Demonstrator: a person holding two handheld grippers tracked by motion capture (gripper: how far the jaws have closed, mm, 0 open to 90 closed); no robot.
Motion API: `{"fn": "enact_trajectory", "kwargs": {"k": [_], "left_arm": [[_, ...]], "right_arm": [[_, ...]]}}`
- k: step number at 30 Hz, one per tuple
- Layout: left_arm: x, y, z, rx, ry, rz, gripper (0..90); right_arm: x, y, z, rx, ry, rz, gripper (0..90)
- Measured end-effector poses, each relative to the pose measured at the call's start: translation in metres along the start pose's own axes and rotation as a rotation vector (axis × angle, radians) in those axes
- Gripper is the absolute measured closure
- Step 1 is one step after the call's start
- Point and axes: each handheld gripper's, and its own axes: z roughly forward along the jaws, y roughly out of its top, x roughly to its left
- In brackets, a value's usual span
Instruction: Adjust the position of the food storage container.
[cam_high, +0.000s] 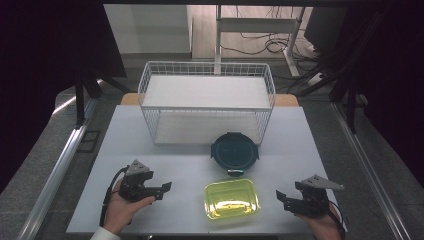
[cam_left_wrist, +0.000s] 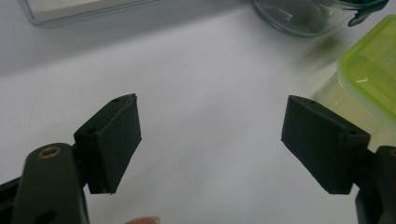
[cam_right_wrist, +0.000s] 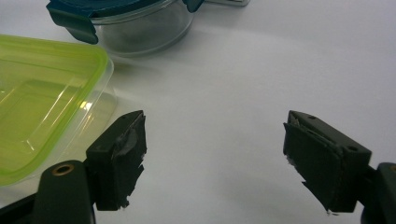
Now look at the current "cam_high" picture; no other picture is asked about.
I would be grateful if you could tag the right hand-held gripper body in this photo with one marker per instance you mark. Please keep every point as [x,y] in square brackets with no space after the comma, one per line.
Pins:
[315,198]

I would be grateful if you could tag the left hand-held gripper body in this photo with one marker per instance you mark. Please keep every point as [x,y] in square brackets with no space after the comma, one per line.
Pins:
[135,185]

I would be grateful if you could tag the clear container with green lid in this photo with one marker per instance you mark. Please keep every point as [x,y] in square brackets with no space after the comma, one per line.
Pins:
[231,198]

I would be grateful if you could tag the person's left hand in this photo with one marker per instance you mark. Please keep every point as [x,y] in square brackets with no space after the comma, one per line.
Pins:
[120,210]

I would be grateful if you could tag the person's right hand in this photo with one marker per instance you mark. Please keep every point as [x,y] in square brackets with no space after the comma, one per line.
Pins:
[325,226]

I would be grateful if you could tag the dark teal round lid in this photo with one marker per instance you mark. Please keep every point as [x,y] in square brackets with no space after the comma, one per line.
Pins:
[234,153]

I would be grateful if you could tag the wooden table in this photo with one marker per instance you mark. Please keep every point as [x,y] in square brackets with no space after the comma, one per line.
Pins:
[129,99]

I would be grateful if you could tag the black stand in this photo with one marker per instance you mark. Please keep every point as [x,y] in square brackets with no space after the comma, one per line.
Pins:
[350,100]
[80,100]

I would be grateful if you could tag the white power strip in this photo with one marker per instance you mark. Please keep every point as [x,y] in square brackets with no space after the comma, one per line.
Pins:
[315,79]

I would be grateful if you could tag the black curtain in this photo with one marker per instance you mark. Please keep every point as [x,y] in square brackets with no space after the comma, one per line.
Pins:
[393,83]
[36,66]

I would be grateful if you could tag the white panel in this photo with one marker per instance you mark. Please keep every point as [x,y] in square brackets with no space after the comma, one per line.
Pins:
[150,28]

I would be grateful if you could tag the metal rail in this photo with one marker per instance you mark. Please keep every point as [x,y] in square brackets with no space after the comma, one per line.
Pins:
[366,170]
[55,180]

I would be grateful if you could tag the white desk frame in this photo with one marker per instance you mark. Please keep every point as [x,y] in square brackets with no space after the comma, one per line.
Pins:
[256,25]

